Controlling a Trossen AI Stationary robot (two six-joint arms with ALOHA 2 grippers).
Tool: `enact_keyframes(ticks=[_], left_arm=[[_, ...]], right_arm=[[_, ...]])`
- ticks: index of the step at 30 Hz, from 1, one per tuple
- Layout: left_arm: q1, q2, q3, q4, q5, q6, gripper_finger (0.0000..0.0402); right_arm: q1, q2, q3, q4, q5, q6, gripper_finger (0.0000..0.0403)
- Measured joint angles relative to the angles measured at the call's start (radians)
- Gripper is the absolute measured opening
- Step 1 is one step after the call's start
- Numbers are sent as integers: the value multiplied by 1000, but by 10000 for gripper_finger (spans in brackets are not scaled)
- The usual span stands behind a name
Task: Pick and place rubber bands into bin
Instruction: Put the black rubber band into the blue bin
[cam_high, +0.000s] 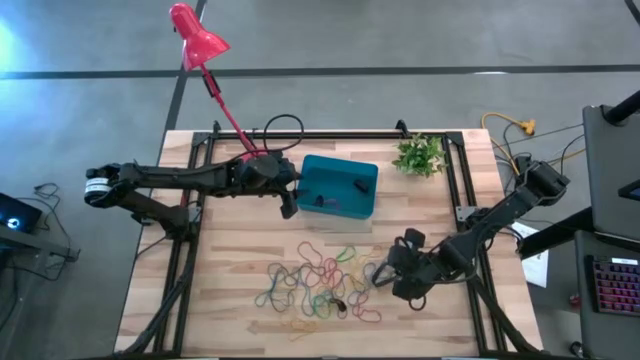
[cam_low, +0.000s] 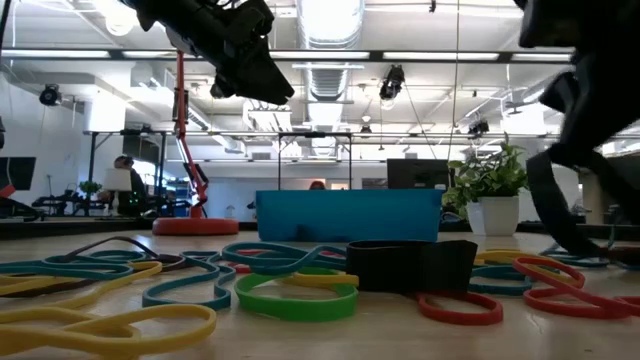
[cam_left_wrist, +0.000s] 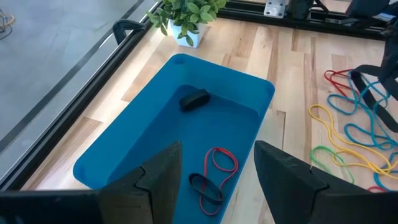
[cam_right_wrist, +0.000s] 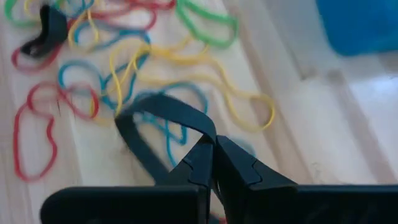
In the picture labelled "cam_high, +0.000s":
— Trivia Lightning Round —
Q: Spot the white paper sheet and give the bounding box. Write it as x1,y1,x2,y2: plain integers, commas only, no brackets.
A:
519,222,550,290

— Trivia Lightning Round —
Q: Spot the black left camera cable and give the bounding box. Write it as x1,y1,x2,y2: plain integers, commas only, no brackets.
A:
262,113,306,154

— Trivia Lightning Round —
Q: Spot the black laptop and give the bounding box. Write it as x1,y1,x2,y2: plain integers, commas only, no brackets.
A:
0,192,44,235

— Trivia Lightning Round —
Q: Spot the thin black rubber band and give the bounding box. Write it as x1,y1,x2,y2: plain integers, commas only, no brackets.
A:
371,260,399,290

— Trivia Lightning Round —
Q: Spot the backlit keyboard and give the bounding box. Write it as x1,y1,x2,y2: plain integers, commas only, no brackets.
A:
592,256,640,317

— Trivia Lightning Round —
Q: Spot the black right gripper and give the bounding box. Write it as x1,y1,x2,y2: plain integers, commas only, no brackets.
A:
373,228,444,302

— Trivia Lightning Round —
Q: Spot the black beam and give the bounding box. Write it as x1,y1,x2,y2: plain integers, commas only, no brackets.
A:
518,205,596,260

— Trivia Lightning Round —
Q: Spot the black pole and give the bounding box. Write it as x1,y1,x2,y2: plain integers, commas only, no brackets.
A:
602,89,640,126

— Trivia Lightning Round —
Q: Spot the blue plastic bin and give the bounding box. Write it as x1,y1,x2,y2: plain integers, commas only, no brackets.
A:
294,153,380,222

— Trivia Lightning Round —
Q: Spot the grey desk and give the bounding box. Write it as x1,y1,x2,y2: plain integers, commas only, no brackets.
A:
582,103,640,241
573,229,640,360

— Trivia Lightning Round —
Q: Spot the yellow rubber band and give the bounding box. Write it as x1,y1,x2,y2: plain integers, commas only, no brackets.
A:
347,249,374,292
288,317,320,335

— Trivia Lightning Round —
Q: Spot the green plant in white pot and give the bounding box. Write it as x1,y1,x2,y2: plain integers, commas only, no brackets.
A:
391,132,449,179

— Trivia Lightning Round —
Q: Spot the black side stand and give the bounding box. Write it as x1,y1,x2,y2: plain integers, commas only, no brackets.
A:
0,224,81,266

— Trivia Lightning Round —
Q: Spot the black tablet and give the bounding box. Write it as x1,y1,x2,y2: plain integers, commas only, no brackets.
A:
618,178,640,202

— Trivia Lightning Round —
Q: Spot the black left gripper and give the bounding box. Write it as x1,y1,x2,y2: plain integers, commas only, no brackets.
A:
237,153,301,220

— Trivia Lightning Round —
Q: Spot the brown rubber band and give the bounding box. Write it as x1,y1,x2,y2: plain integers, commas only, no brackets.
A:
267,262,301,290

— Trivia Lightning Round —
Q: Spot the yellow extension cord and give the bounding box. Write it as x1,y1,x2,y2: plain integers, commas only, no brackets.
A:
480,112,586,176

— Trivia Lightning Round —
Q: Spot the red desk lamp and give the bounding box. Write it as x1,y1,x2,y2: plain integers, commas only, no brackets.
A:
168,2,261,161

